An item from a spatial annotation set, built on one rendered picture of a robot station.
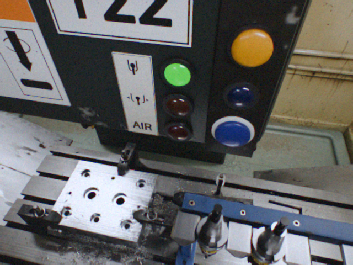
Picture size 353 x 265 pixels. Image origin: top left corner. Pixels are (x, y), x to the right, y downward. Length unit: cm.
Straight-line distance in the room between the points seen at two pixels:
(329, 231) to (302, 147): 105
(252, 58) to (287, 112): 146
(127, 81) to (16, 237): 88
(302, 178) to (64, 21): 124
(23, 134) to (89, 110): 134
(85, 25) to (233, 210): 48
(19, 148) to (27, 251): 68
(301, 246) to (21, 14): 57
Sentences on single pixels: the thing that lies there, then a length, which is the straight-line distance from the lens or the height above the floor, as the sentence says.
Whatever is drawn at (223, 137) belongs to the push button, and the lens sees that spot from 23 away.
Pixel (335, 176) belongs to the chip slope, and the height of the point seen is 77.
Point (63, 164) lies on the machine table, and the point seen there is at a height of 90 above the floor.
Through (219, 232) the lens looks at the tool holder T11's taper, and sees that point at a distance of 53.
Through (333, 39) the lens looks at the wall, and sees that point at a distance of 140.
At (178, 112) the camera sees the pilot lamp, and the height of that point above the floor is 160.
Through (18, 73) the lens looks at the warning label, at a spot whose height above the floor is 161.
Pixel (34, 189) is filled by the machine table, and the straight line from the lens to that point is 111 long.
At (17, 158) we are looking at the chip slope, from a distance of 153.
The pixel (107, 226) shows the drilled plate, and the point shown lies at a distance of 85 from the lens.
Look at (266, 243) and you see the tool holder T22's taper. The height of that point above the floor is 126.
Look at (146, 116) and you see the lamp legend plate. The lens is 24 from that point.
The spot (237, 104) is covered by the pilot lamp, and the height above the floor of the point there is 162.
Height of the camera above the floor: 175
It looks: 48 degrees down
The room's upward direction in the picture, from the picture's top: 1 degrees counter-clockwise
